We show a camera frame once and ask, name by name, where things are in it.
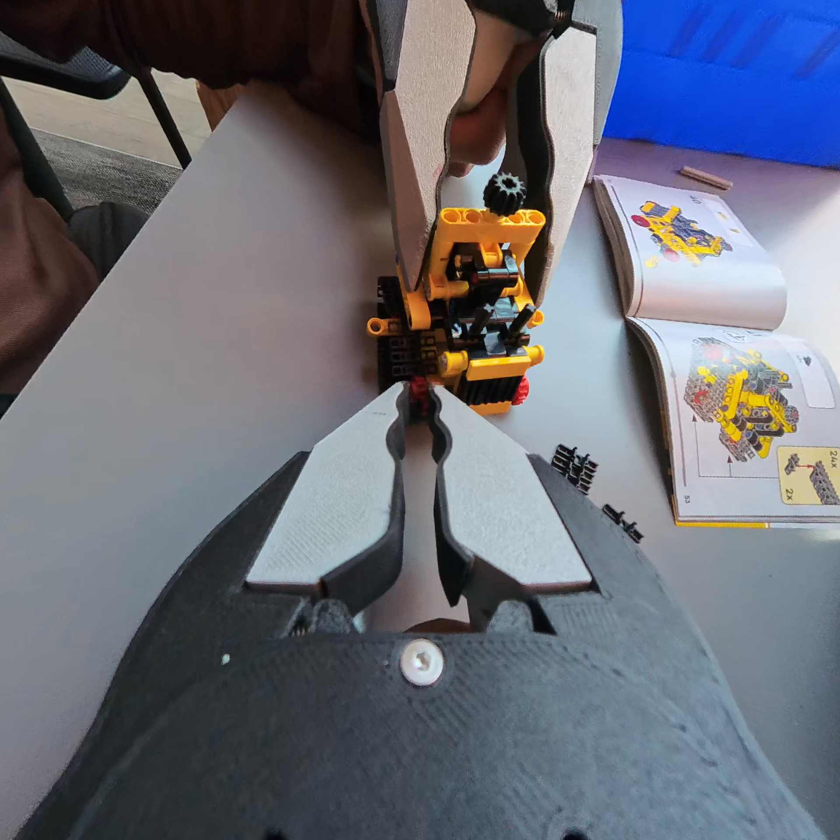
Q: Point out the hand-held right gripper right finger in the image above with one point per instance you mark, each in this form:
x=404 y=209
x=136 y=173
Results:
x=505 y=518

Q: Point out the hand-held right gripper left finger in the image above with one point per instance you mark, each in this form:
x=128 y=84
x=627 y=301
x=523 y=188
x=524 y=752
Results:
x=328 y=512

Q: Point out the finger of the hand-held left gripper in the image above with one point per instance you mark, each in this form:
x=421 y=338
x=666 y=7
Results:
x=420 y=98
x=574 y=98

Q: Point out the yellow black lego bulldozer model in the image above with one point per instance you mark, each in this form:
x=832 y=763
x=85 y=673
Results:
x=489 y=374

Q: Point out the black lego track segment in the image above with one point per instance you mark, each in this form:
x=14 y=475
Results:
x=576 y=467

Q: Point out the small black lego connector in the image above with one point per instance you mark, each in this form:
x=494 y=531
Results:
x=623 y=522

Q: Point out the open lego instruction booklet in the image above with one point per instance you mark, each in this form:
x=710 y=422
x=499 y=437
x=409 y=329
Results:
x=715 y=289

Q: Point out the person's left hand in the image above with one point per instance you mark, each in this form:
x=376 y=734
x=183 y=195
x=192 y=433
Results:
x=482 y=131

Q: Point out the blue bin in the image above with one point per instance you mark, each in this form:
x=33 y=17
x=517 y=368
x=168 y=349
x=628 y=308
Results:
x=722 y=72

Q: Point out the small wooden stick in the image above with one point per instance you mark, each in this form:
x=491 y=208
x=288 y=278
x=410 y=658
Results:
x=705 y=178

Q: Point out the dark cloth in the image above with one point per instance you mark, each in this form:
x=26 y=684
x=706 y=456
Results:
x=108 y=236

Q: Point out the black chair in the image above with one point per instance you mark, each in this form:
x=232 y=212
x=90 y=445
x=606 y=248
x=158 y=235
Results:
x=79 y=75

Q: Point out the person's brown clothed body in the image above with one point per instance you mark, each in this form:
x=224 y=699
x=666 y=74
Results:
x=39 y=282

